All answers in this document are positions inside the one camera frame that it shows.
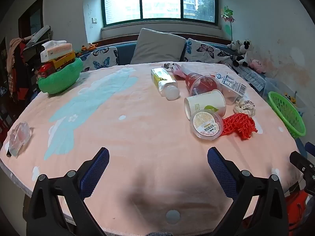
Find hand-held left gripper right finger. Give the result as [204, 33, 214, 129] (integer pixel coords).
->
[207, 147, 288, 236]

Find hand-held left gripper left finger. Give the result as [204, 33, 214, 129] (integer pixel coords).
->
[26, 147, 110, 236]

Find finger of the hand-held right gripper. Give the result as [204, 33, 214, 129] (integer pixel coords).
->
[290, 150, 315, 193]
[305, 141, 315, 157]

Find green plastic basket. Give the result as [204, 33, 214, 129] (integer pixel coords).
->
[268, 91, 306, 139]

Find red mesh net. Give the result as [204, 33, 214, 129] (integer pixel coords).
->
[220, 113, 258, 140]

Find round lidded plastic bowl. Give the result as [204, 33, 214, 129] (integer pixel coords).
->
[189, 109, 224, 141]

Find white paper cup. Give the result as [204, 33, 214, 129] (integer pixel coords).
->
[184, 90, 227, 121]

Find clear plastic container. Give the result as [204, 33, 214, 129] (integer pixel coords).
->
[221, 88, 243, 106]

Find white milk carton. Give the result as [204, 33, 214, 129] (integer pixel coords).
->
[215, 71, 247, 96]

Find red printed plastic cup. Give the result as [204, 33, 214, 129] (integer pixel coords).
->
[185, 72, 222, 97]

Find pink plastic wrapper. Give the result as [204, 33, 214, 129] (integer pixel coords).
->
[170, 63, 197, 80]

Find plastic bottle with yellow label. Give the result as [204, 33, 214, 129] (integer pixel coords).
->
[151, 67, 180, 101]

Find red cloth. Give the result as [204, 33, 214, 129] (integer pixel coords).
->
[283, 189, 310, 236]

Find yellow toy robot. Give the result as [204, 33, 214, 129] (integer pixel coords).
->
[284, 93, 299, 103]

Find pink printed blanket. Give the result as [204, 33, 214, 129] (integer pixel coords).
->
[0, 61, 304, 236]

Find clear plastic storage box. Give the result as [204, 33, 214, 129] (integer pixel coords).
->
[263, 77, 308, 118]

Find clear plastic wrapper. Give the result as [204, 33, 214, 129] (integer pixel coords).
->
[5, 122, 33, 158]

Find patterned long box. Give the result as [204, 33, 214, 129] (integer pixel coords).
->
[233, 65, 266, 90]

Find green plush basket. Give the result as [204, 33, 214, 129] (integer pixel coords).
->
[38, 57, 83, 94]

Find pink plush toy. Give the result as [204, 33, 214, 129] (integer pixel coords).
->
[248, 59, 267, 74]

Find butterfly print pillow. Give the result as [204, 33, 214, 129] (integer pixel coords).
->
[79, 46, 119, 73]
[183, 39, 234, 65]

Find red and yellow toy truck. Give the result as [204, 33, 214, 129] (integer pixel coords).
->
[37, 50, 76, 79]

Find cow plush toy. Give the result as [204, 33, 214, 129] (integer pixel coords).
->
[233, 39, 254, 67]

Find blue sofa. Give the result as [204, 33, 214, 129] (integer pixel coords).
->
[74, 39, 246, 67]

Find orange plush toy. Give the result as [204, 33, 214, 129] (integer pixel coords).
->
[81, 43, 99, 52]

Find pink tissue box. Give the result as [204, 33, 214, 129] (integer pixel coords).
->
[40, 40, 73, 63]

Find grey plush toy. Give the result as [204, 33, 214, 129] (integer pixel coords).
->
[227, 40, 242, 50]

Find hanging clothes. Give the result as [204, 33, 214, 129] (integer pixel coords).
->
[6, 38, 32, 101]

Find grey pillow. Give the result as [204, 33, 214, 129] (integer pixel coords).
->
[130, 28, 187, 65]

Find grey flat board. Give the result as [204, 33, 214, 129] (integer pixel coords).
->
[23, 25, 52, 48]

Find colourful pinwheel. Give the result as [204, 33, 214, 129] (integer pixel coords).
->
[221, 5, 234, 41]

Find green framed window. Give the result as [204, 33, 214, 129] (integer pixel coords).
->
[101, 0, 219, 27]

